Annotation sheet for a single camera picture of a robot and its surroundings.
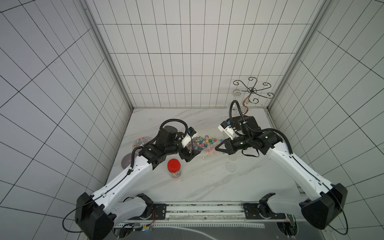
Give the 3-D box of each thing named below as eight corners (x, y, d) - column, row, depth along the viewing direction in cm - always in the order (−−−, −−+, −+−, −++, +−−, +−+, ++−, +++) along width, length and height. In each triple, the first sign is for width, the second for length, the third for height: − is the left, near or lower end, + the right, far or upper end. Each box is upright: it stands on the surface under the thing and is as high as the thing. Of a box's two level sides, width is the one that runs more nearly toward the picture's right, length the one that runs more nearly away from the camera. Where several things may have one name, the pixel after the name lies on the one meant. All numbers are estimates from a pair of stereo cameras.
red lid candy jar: (169, 178, 85) (166, 170, 76) (170, 167, 90) (167, 158, 80) (180, 178, 85) (179, 170, 76) (181, 167, 90) (179, 158, 80)
